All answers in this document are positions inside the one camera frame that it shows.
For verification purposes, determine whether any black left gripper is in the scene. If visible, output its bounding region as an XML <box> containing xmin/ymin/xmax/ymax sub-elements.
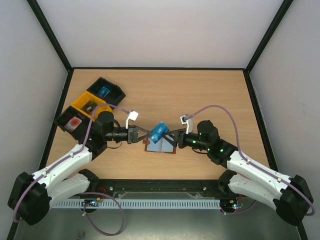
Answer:
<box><xmin>105</xmin><ymin>125</ymin><xmax>152</xmax><ymax>145</ymax></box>

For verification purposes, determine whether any brown leather card holder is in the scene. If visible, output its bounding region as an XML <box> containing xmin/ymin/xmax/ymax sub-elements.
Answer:
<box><xmin>142</xmin><ymin>138</ymin><xmax>176</xmax><ymax>154</ymax></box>

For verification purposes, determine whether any blue card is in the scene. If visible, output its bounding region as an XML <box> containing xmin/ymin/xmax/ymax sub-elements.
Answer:
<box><xmin>97</xmin><ymin>86</ymin><xmax>110</xmax><ymax>98</ymax></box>
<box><xmin>149</xmin><ymin>121</ymin><xmax>169</xmax><ymax>144</ymax></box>

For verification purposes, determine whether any black credit card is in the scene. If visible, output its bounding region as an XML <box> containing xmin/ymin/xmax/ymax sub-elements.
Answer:
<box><xmin>82</xmin><ymin>100</ymin><xmax>97</xmax><ymax>114</ymax></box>

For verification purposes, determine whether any red credit card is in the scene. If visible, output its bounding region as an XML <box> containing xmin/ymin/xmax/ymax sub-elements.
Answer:
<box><xmin>64</xmin><ymin>116</ymin><xmax>82</xmax><ymax>133</ymax></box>

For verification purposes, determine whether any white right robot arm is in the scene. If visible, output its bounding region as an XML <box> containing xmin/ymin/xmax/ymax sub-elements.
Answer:
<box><xmin>163</xmin><ymin>120</ymin><xmax>315</xmax><ymax>226</ymax></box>

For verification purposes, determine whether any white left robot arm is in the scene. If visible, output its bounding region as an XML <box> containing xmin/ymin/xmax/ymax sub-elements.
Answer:
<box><xmin>7</xmin><ymin>111</ymin><xmax>151</xmax><ymax>226</ymax></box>

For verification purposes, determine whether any blue card in bin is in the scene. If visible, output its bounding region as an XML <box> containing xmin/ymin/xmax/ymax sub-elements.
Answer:
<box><xmin>97</xmin><ymin>86</ymin><xmax>110</xmax><ymax>98</ymax></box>

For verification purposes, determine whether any black storage bin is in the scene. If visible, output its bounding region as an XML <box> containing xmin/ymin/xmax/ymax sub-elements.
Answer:
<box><xmin>87</xmin><ymin>77</ymin><xmax>126</xmax><ymax>106</ymax></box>
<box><xmin>55</xmin><ymin>106</ymin><xmax>93</xmax><ymax>144</ymax></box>

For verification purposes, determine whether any yellow storage bin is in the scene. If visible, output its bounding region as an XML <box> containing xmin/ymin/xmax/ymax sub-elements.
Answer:
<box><xmin>71</xmin><ymin>91</ymin><xmax>112</xmax><ymax>121</ymax></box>

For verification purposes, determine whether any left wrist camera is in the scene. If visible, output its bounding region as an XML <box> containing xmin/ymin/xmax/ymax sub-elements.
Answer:
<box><xmin>125</xmin><ymin>110</ymin><xmax>139</xmax><ymax>129</ymax></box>

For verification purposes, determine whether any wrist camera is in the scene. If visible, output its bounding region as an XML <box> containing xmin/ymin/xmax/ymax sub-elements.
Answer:
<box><xmin>180</xmin><ymin>115</ymin><xmax>193</xmax><ymax>134</ymax></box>
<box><xmin>125</xmin><ymin>110</ymin><xmax>139</xmax><ymax>129</ymax></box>

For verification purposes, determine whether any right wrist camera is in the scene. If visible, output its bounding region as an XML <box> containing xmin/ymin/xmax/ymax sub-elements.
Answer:
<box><xmin>180</xmin><ymin>115</ymin><xmax>193</xmax><ymax>134</ymax></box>

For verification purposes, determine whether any black enclosure frame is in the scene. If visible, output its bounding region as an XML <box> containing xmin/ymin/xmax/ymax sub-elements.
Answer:
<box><xmin>6</xmin><ymin>0</ymin><xmax>308</xmax><ymax>240</ymax></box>

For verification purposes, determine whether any white slotted cable duct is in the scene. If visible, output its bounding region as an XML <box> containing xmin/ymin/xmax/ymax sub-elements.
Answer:
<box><xmin>54</xmin><ymin>198</ymin><xmax>221</xmax><ymax>210</ymax></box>

